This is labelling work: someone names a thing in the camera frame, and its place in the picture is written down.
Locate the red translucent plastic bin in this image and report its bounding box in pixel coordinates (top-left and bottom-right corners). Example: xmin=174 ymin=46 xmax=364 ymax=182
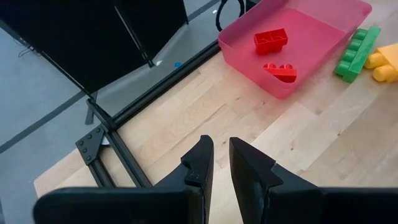
xmin=218 ymin=0 xmax=373 ymax=100

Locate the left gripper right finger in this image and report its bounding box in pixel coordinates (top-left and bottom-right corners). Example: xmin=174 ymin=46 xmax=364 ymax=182
xmin=229 ymin=137 xmax=398 ymax=224

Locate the red toy block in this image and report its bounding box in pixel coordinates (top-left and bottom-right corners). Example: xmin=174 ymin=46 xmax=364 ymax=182
xmin=254 ymin=28 xmax=289 ymax=56
xmin=263 ymin=63 xmax=298 ymax=83

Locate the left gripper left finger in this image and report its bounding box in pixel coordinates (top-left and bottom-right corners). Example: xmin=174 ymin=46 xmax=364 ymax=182
xmin=33 ymin=135 xmax=215 ymax=224

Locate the yellow toy block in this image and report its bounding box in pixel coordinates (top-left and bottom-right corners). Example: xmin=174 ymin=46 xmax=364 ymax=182
xmin=363 ymin=42 xmax=398 ymax=83

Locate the black folding partition screen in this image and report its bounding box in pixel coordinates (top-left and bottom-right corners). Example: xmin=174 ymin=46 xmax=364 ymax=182
xmin=0 ymin=0 xmax=190 ymax=125

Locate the black looped floor cable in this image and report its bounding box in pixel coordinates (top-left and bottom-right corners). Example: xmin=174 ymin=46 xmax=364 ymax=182
xmin=215 ymin=0 xmax=249 ymax=32

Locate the long green toy block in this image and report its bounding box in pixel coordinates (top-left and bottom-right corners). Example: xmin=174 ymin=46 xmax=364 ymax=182
xmin=334 ymin=26 xmax=382 ymax=84

